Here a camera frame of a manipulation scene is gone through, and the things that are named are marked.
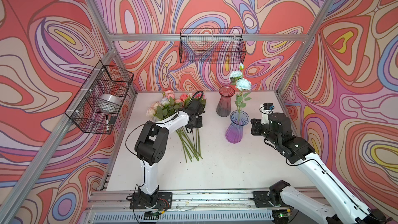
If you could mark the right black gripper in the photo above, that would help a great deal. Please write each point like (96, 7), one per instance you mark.
(256, 123)

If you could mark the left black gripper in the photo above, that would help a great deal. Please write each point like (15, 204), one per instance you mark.
(200, 125)

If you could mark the purple glass vase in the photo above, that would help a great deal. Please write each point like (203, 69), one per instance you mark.
(235, 131)

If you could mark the white rose stem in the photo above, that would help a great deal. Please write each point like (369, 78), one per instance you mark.
(191, 136)

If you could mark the light blue flower stem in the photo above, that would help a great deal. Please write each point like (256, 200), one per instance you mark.
(244, 87)

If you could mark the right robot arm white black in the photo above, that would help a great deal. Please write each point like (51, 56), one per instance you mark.
(343, 206)

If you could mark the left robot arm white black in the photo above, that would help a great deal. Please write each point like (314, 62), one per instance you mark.
(184, 119)

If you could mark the red glass vase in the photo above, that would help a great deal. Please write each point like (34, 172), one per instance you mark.
(224, 106)

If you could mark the pale pink flower bunch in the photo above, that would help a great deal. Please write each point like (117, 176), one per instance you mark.
(168, 106)

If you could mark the black marker pen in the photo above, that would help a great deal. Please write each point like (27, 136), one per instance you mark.
(107, 124)

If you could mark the silver tape roll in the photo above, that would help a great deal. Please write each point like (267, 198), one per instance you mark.
(109, 103)

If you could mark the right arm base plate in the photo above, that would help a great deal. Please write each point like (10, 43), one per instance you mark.
(267, 199)

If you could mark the back black wire basket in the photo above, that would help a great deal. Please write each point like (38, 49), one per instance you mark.
(212, 46)

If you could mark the black wire basket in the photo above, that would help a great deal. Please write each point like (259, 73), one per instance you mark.
(85, 114)
(212, 46)

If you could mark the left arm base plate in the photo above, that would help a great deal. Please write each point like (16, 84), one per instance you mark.
(161, 200)

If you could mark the left black wire basket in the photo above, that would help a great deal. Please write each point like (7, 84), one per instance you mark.
(85, 114)

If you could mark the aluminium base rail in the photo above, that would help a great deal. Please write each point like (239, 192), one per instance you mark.
(182, 200)

